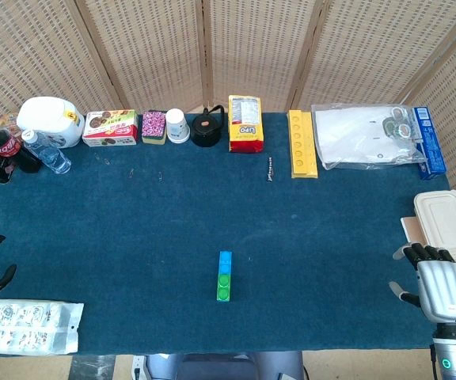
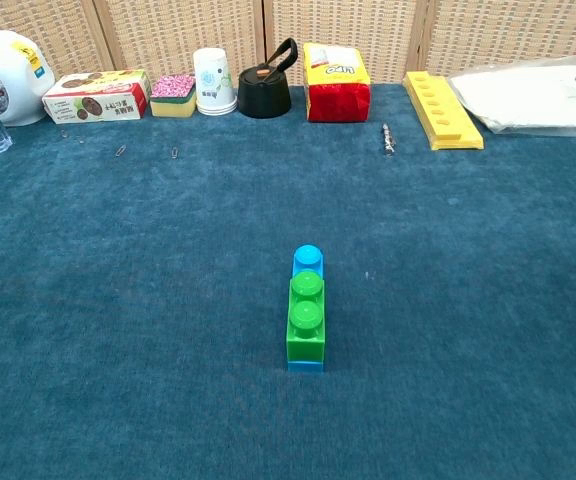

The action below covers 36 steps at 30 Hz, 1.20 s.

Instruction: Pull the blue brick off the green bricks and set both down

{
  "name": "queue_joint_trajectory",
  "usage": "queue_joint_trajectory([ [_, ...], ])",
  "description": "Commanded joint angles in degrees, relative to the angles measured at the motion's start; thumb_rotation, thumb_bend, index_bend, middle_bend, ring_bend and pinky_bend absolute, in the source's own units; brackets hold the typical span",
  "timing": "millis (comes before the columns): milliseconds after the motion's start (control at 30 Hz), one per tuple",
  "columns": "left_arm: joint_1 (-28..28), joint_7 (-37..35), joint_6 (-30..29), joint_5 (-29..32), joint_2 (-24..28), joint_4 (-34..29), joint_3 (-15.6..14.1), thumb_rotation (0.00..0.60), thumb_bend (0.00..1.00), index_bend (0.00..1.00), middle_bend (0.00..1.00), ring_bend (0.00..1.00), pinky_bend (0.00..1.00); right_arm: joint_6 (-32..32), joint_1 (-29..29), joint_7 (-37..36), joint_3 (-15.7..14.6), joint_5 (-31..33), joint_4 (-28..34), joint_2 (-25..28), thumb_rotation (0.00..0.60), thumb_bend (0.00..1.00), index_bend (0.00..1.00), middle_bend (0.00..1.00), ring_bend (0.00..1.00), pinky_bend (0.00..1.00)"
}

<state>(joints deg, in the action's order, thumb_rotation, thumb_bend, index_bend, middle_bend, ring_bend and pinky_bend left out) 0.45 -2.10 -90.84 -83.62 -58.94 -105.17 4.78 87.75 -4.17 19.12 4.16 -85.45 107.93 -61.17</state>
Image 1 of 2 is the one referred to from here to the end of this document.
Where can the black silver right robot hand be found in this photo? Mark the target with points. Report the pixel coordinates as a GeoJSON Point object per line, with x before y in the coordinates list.
{"type": "Point", "coordinates": [443, 285]}

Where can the green toy brick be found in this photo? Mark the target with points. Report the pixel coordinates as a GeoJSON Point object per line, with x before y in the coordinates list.
{"type": "Point", "coordinates": [224, 287]}

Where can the blue toy brick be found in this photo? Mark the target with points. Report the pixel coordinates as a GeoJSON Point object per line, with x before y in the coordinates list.
{"type": "Point", "coordinates": [225, 262]}

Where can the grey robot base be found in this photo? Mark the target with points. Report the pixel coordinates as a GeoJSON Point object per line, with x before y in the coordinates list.
{"type": "Point", "coordinates": [220, 366]}

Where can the beige lunch box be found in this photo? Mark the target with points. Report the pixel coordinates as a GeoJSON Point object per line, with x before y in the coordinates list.
{"type": "Point", "coordinates": [445, 221]}

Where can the brown spiral notebook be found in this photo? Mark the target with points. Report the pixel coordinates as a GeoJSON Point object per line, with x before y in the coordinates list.
{"type": "Point", "coordinates": [410, 229]}

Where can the cola bottle red label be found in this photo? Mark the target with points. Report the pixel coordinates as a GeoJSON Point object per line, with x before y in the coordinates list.
{"type": "Point", "coordinates": [8, 148]}

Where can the white printed plastic package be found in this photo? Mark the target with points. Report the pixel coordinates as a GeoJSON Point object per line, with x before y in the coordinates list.
{"type": "Point", "coordinates": [18, 326]}

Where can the clear water bottle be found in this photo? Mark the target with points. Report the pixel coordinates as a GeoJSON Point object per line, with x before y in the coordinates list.
{"type": "Point", "coordinates": [50, 154]}

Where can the orange labelled packet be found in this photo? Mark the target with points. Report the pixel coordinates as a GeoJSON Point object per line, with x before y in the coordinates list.
{"type": "Point", "coordinates": [9, 120]}

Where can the white plastic jug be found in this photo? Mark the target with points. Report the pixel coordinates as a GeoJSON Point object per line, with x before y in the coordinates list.
{"type": "Point", "coordinates": [50, 118]}

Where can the metal paper clip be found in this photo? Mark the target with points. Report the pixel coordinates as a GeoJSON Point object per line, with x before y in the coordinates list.
{"type": "Point", "coordinates": [160, 176]}
{"type": "Point", "coordinates": [131, 173]}
{"type": "Point", "coordinates": [106, 160]}

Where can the blue carton box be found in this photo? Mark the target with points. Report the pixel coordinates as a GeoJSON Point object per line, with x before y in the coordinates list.
{"type": "Point", "coordinates": [430, 146]}

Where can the clear tape roll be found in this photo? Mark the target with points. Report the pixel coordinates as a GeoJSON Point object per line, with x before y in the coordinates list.
{"type": "Point", "coordinates": [404, 131]}
{"type": "Point", "coordinates": [399, 113]}
{"type": "Point", "coordinates": [390, 128]}

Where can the red white cookie box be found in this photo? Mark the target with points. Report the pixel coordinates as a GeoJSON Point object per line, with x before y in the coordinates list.
{"type": "Point", "coordinates": [109, 128]}

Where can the clear plastic bag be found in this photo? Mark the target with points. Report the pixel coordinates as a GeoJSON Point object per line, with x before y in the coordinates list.
{"type": "Point", "coordinates": [350, 134]}

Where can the purple patterned sponge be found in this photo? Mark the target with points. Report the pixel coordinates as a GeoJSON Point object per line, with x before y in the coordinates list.
{"type": "Point", "coordinates": [153, 124]}

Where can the yellow board with holes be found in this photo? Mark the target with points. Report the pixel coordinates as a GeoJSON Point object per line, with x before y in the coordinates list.
{"type": "Point", "coordinates": [302, 144]}

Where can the white paper cup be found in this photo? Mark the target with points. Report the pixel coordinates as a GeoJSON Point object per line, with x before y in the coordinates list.
{"type": "Point", "coordinates": [177, 126]}

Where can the blue felt table cloth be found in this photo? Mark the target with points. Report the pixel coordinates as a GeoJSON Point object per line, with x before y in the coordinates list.
{"type": "Point", "coordinates": [220, 213]}

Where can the black teapot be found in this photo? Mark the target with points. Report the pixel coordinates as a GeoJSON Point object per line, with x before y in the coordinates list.
{"type": "Point", "coordinates": [205, 128]}

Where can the yellow red snack bag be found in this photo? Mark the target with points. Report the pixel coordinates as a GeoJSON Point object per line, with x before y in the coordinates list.
{"type": "Point", "coordinates": [245, 126]}

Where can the bamboo folding screen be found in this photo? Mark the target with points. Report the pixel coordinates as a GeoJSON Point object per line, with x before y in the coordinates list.
{"type": "Point", "coordinates": [251, 47]}

